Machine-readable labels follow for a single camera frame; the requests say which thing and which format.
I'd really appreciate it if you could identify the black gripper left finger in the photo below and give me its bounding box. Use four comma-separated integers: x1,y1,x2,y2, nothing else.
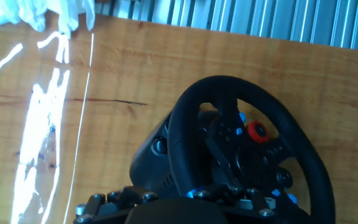
73,185,160,224

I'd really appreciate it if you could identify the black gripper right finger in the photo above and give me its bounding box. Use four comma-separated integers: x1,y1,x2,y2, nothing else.
196,184,291,224

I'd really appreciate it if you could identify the black racing steering wheel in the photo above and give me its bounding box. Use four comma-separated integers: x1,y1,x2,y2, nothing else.
167,75,336,224

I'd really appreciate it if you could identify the crumpled white plastic sheet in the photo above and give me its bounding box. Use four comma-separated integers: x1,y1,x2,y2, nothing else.
0,0,96,40

